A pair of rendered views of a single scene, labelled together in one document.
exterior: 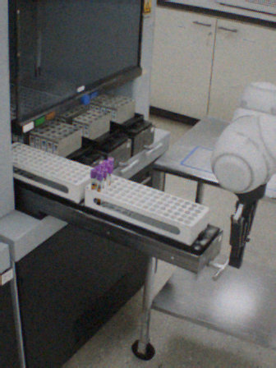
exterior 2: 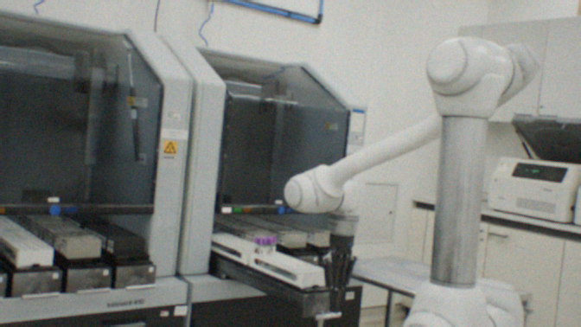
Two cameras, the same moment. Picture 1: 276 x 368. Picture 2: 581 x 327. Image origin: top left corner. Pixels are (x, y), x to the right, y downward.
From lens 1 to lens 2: 109 cm
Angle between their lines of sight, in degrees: 34
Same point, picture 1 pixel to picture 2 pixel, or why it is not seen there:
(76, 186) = (246, 251)
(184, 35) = not seen: hidden behind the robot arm
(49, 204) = (228, 266)
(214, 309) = not seen: outside the picture
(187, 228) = (301, 274)
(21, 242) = (200, 288)
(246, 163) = (297, 185)
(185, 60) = not seen: hidden behind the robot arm
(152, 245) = (279, 289)
